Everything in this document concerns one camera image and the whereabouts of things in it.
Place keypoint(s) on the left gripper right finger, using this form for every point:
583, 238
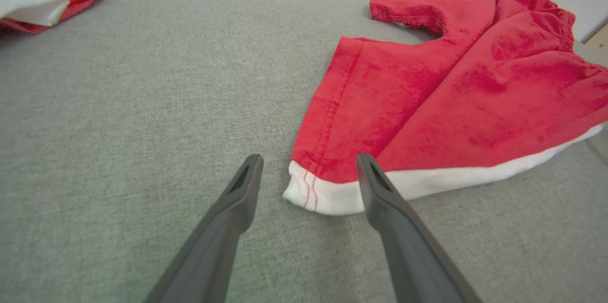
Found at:
413, 255

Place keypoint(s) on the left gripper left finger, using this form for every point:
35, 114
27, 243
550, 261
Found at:
213, 250

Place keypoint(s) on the red white-trimmed shorts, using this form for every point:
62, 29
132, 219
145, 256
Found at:
475, 103

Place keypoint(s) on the red white basketball jersey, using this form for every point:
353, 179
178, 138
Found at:
28, 4

